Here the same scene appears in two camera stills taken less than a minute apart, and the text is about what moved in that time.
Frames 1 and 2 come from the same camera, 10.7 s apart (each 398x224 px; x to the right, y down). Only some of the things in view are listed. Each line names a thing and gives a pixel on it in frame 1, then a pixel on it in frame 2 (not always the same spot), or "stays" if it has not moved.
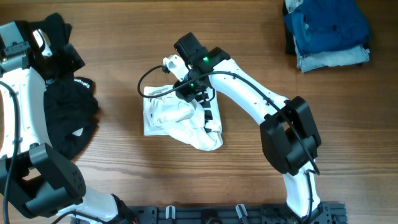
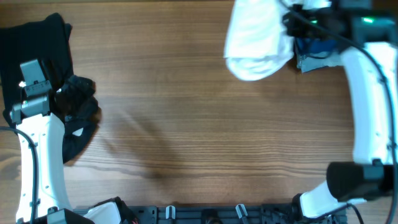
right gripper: (188, 91) → (296, 20)
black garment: (71, 103) stays
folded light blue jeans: (326, 58) stays
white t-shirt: (171, 116) → (257, 43)
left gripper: (68, 68) → (83, 93)
